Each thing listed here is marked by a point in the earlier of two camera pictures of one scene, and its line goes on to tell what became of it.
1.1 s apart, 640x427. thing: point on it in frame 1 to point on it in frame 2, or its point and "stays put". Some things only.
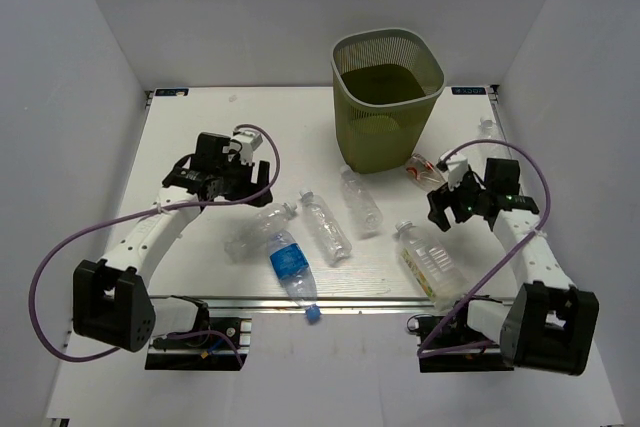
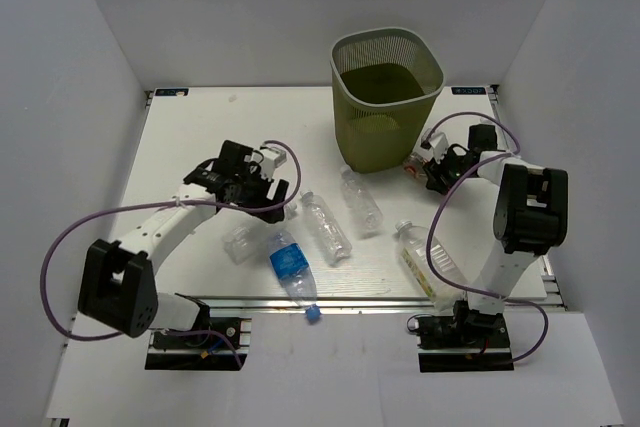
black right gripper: x=442 y=198 to x=436 y=170
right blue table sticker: x=468 y=90 stays put
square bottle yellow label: x=439 y=273 stays put
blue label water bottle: x=293 y=264 stays put
